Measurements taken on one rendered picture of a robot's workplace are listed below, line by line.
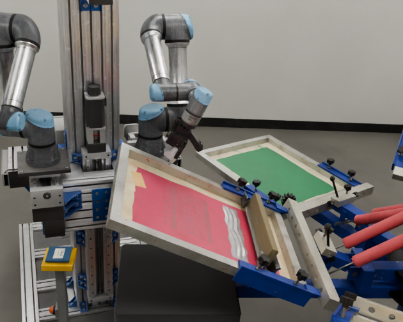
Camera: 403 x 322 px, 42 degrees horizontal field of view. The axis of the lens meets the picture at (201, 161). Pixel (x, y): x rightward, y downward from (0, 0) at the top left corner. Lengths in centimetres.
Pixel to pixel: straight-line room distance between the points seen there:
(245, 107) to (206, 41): 89
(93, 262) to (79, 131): 74
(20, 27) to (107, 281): 145
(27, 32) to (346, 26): 431
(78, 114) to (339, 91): 413
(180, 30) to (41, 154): 82
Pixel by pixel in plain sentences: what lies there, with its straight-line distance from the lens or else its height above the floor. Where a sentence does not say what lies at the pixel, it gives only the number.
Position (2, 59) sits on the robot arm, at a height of 172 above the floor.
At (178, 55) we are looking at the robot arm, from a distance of 244.
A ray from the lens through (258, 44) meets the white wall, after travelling 580.
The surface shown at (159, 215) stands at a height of 131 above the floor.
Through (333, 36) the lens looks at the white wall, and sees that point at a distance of 597.
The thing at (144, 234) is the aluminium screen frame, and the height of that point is 136.
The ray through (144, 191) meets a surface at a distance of 203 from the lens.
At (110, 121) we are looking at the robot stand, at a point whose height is 137.
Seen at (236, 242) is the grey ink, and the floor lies 119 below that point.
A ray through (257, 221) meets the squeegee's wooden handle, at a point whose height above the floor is 122.
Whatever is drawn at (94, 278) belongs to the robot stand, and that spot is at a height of 48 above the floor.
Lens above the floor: 238
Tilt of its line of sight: 27 degrees down
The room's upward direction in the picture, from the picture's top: 4 degrees clockwise
